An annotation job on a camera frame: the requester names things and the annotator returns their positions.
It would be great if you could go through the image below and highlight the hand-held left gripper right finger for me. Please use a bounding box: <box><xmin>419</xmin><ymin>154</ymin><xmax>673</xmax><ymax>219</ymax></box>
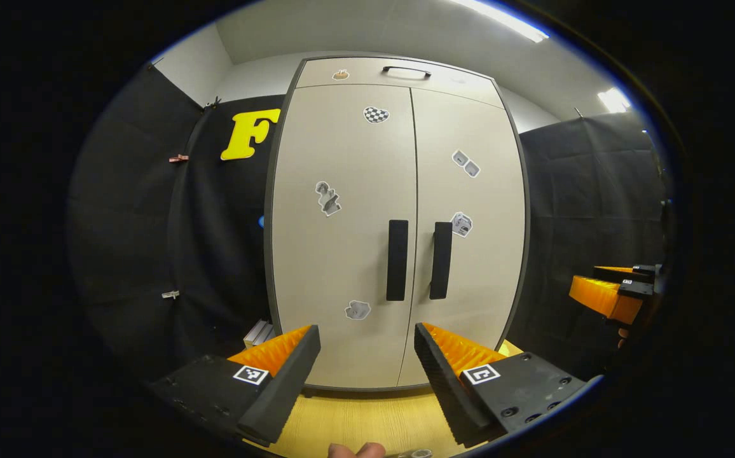
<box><xmin>413</xmin><ymin>322</ymin><xmax>591</xmax><ymax>448</ymax></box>

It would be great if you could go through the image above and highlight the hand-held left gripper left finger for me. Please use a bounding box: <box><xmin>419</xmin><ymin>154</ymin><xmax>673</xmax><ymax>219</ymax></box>
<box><xmin>148</xmin><ymin>324</ymin><xmax>322</xmax><ymax>446</ymax></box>

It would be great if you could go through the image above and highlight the cube sticker cabinet door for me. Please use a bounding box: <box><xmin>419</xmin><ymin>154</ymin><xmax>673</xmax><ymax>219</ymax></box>
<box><xmin>398</xmin><ymin>88</ymin><xmax>527</xmax><ymax>389</ymax></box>

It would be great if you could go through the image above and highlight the checkered sticker cabinet door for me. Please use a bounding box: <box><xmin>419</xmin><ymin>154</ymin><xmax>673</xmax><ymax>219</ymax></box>
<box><xmin>270</xmin><ymin>84</ymin><xmax>418</xmax><ymax>390</ymax></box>

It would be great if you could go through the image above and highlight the grey wooden cabinet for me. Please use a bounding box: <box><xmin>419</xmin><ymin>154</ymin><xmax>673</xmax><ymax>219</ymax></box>
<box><xmin>264</xmin><ymin>54</ymin><xmax>532</xmax><ymax>398</ymax></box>

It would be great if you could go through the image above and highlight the beige cabinet drawer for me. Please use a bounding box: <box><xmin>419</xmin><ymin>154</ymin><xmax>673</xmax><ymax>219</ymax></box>
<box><xmin>296</xmin><ymin>57</ymin><xmax>506</xmax><ymax>109</ymax></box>

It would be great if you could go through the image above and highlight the aluminium profile piece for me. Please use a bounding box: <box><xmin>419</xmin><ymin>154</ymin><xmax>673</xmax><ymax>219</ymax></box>
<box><xmin>244</xmin><ymin>319</ymin><xmax>276</xmax><ymax>349</ymax></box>

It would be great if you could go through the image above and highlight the small ceiling light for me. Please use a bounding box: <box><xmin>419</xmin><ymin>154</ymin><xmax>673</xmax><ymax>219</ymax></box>
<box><xmin>598</xmin><ymin>88</ymin><xmax>632</xmax><ymax>114</ymax></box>

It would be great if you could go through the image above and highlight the long ceiling light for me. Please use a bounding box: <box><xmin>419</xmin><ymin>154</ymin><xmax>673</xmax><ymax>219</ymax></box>
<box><xmin>450</xmin><ymin>0</ymin><xmax>549</xmax><ymax>43</ymax></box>

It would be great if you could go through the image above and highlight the black door handle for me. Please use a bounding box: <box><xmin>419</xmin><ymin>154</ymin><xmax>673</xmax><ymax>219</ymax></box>
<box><xmin>429</xmin><ymin>221</ymin><xmax>453</xmax><ymax>300</ymax></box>
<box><xmin>386</xmin><ymin>219</ymin><xmax>409</xmax><ymax>302</ymax></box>

